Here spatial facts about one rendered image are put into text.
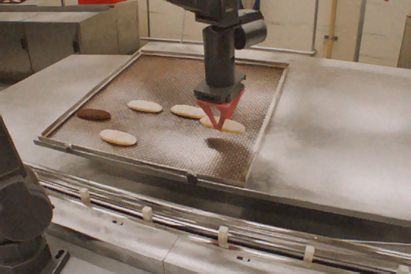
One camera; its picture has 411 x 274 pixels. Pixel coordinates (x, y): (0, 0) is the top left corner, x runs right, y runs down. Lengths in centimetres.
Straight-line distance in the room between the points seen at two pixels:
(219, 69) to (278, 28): 361
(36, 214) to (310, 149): 51
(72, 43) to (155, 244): 298
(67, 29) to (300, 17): 255
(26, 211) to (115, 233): 15
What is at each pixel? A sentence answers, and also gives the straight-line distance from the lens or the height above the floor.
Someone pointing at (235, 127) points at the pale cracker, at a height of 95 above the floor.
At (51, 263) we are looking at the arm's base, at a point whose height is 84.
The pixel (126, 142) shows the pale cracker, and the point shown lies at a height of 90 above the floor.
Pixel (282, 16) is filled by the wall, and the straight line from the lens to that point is 418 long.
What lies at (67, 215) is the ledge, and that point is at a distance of 64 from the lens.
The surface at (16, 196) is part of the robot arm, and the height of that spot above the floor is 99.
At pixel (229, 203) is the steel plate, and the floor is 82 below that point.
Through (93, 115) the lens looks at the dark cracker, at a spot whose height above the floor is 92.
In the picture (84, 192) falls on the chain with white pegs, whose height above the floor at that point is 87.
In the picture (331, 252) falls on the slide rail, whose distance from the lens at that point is 58.
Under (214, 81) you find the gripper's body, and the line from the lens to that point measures 63.
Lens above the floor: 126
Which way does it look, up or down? 25 degrees down
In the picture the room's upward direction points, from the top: straight up
